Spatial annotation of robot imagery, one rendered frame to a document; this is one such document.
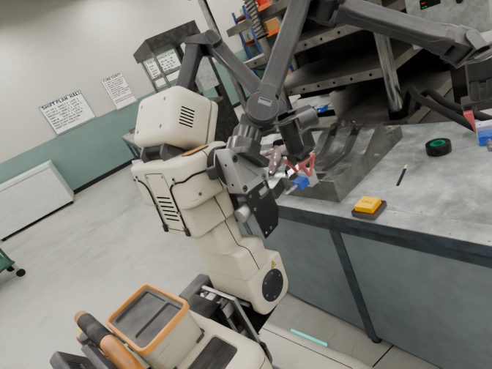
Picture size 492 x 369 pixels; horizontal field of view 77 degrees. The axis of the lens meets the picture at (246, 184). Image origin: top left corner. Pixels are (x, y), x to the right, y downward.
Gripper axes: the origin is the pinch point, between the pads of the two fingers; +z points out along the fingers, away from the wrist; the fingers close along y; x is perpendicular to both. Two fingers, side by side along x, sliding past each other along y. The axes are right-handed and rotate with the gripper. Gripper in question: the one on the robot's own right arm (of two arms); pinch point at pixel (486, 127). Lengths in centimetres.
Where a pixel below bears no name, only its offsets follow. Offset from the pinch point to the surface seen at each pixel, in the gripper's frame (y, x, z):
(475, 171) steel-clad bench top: 3.8, -0.2, 14.4
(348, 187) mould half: 41.1, 5.8, 12.0
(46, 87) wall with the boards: 718, -274, -135
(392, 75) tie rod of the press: 31, -63, -6
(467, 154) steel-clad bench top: 5.5, -12.3, 14.4
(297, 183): 52, 20, 0
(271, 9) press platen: 93, -93, -57
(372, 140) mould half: 34.6, -14.0, 4.3
